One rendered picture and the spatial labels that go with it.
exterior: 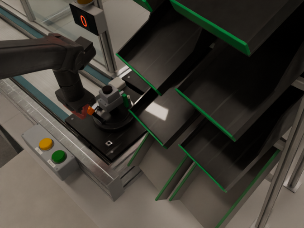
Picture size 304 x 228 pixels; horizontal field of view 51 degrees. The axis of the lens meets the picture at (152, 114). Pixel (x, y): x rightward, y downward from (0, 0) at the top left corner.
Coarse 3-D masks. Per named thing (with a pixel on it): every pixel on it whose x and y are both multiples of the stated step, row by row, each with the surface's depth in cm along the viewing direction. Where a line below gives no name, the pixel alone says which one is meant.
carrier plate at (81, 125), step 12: (96, 96) 111; (132, 96) 109; (72, 120) 104; (84, 120) 104; (84, 132) 101; (96, 132) 100; (120, 132) 99; (132, 132) 99; (144, 132) 99; (96, 144) 97; (120, 144) 96; (132, 144) 97; (108, 156) 94
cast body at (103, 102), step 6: (102, 90) 94; (108, 90) 94; (114, 90) 95; (102, 96) 96; (108, 96) 94; (114, 96) 95; (120, 96) 97; (102, 102) 96; (108, 102) 95; (114, 102) 97; (120, 102) 99; (102, 108) 98; (108, 108) 96; (114, 108) 98
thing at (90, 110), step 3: (93, 105) 95; (96, 105) 94; (90, 108) 93; (93, 108) 94; (96, 108) 94; (87, 111) 93; (90, 111) 93; (93, 111) 94; (90, 114) 93; (93, 114) 95; (96, 114) 96; (96, 117) 96; (99, 117) 97; (99, 120) 98
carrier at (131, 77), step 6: (132, 72) 117; (126, 78) 115; (132, 78) 115; (138, 78) 115; (126, 84) 116; (132, 84) 113; (138, 84) 113; (144, 84) 112; (138, 90) 112; (144, 90) 110
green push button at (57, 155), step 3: (57, 150) 97; (60, 150) 97; (54, 153) 96; (57, 153) 96; (60, 153) 96; (63, 153) 96; (54, 156) 95; (57, 156) 95; (60, 156) 95; (63, 156) 95; (54, 159) 95; (57, 159) 94; (60, 159) 95; (63, 159) 95; (57, 162) 95
